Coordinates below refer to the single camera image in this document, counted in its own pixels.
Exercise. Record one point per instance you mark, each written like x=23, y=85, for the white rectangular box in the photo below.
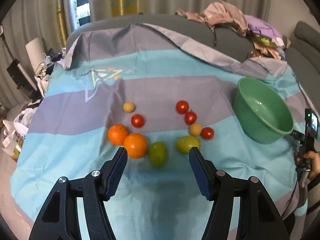
x=35, y=50

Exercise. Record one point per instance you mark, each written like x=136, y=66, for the grey sofa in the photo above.
x=230, y=40

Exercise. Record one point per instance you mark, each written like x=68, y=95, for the orange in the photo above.
x=135, y=145
x=118, y=134

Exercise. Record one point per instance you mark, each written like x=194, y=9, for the white plastic bags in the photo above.
x=15, y=132

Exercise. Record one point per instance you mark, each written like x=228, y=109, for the black box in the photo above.
x=17, y=75

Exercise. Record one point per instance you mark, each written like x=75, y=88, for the purple cloth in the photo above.
x=262, y=27

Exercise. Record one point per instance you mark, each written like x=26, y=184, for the small yellow round fruit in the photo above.
x=129, y=106
x=195, y=129

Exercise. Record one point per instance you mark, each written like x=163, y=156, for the person's right forearm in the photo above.
x=313, y=197

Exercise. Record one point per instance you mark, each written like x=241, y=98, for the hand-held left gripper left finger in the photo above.
x=116, y=172

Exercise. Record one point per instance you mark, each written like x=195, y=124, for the person's right hand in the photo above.
x=314, y=163

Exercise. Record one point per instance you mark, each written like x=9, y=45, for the clutter pile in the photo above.
x=47, y=65

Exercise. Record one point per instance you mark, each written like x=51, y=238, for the green lime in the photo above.
x=187, y=144
x=158, y=153

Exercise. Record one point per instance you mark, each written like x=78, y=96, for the red tomato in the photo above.
x=182, y=106
x=207, y=133
x=137, y=120
x=190, y=117

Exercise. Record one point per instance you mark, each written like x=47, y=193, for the patterned colourful cloth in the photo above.
x=267, y=47

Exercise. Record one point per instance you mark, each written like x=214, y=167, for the green plastic bowl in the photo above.
x=262, y=115

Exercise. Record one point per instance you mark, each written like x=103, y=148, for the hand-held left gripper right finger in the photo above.
x=200, y=172

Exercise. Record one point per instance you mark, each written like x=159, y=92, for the blue and purple striped blanket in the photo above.
x=175, y=85

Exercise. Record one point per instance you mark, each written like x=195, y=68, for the pink cloth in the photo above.
x=220, y=15

